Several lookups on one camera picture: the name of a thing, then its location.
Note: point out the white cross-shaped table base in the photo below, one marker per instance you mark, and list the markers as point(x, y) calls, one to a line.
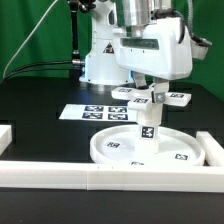
point(143, 100)

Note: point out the white round table top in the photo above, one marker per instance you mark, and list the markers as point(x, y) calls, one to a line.
point(137, 145)

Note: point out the white left fence bar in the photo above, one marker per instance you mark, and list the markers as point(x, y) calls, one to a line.
point(5, 137)

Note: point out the white right fence bar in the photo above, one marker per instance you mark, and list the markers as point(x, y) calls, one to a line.
point(214, 152)

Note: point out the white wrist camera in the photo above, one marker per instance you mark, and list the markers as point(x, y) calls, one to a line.
point(199, 47)

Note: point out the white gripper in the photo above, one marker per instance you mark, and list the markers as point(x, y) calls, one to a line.
point(157, 53)

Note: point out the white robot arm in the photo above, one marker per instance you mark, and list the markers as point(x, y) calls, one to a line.
point(101, 67)

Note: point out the white fence bar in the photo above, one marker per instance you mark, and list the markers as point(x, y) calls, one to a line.
point(5, 137)
point(17, 174)
point(214, 152)

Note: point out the white front fence bar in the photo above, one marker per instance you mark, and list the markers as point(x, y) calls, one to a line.
point(17, 174)

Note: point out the white marker sheet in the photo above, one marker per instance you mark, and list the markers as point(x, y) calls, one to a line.
point(97, 113)

